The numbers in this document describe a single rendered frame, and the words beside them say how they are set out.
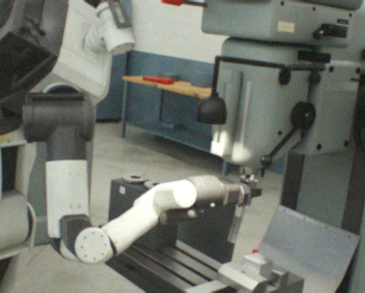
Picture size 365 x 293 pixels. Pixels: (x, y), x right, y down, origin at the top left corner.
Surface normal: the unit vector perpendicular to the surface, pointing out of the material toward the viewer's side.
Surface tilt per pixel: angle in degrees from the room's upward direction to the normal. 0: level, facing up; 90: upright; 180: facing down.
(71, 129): 69
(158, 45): 90
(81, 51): 58
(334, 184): 90
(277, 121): 90
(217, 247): 94
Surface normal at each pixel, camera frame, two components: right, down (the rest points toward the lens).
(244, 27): -0.75, 0.07
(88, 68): 0.72, -0.34
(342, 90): 0.65, 0.22
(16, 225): 0.79, 0.05
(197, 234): -0.30, 0.24
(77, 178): 0.53, -0.11
